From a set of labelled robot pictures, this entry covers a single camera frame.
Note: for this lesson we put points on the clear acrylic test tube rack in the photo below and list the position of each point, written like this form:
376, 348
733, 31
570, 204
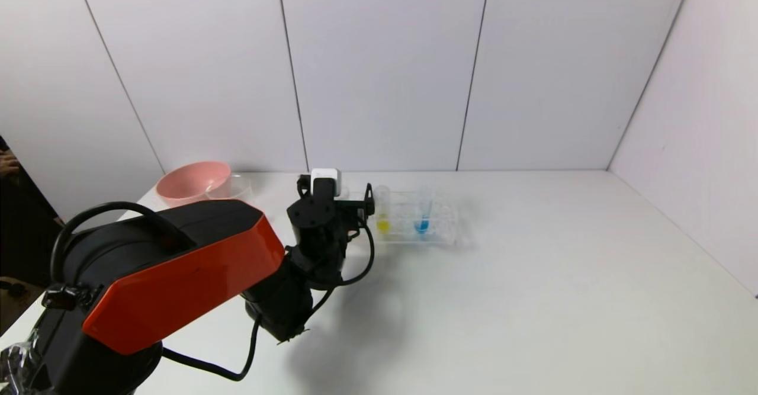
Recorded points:
441, 229

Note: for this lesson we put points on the clear plastic beaker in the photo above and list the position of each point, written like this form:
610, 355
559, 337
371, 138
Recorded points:
234, 188

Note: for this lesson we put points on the test tube with yellow pigment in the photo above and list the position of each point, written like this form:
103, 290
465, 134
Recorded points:
383, 225

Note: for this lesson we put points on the black and orange left arm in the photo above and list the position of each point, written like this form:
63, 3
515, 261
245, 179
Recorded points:
177, 265

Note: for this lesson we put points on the pink plastic bowl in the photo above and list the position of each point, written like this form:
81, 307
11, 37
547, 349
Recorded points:
189, 185

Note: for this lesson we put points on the background person's hand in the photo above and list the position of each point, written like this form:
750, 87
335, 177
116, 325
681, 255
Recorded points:
8, 164

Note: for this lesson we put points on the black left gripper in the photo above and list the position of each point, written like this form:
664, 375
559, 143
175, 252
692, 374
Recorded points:
317, 220

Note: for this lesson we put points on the small black floor object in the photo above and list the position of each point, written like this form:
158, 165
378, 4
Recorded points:
12, 288

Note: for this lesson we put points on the test tube with blue pigment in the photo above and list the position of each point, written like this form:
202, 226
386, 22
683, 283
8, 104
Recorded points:
421, 225

